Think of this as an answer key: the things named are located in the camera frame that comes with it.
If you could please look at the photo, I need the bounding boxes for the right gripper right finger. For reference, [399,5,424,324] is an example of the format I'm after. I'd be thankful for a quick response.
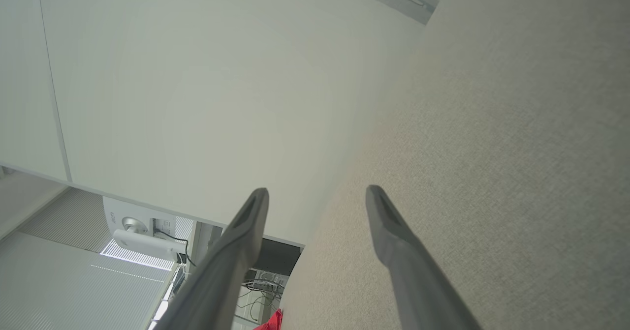
[365,185,483,330]

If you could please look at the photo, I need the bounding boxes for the red shorts wide white stripes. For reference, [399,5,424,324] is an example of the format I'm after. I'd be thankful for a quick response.
[252,308,284,330]

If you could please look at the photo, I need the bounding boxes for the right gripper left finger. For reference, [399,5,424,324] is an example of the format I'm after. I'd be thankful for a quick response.
[154,188,270,330]

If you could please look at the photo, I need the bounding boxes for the white computer monitor back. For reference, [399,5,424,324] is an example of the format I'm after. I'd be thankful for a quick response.
[102,196,190,264]

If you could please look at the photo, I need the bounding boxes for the black projector cable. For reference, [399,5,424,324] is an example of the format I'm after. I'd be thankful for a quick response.
[154,228,196,268]

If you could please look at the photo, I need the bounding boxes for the black monitor screen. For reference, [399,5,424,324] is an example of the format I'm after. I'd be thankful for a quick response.
[249,237,302,277]

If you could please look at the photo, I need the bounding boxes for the white partition panel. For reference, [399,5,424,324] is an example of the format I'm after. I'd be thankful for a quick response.
[0,0,72,182]
[37,0,430,248]

